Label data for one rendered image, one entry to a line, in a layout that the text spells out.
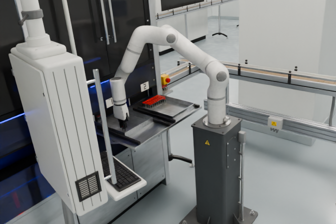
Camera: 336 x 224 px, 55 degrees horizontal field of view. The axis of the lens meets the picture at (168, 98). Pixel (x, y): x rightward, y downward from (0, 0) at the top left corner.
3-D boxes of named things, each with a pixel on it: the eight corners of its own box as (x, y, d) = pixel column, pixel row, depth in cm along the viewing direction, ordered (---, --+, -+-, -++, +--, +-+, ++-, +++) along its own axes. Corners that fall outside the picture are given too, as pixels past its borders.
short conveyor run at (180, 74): (154, 97, 273) (153, 79, 266) (141, 93, 282) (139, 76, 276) (201, 73, 320) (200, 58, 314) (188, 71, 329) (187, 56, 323)
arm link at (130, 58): (126, 43, 200) (109, 86, 209) (127, 48, 186) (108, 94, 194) (139, 48, 203) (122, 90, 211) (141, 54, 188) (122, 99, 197)
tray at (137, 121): (92, 124, 225) (91, 120, 223) (119, 110, 242) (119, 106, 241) (125, 137, 204) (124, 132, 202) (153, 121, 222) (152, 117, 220)
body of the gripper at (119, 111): (109, 102, 202) (112, 118, 206) (120, 105, 196) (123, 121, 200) (118, 97, 207) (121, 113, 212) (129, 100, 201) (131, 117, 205)
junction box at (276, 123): (267, 126, 290) (267, 117, 286) (269, 124, 293) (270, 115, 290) (280, 130, 282) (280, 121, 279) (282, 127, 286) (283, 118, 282)
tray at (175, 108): (138, 110, 241) (137, 105, 240) (160, 98, 259) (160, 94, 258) (173, 121, 220) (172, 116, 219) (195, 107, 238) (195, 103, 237)
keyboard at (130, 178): (85, 161, 196) (84, 158, 195) (105, 152, 203) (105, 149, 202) (119, 192, 166) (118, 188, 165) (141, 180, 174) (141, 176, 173)
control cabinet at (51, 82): (39, 175, 187) (2, 41, 157) (70, 161, 198) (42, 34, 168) (75, 221, 150) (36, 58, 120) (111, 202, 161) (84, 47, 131)
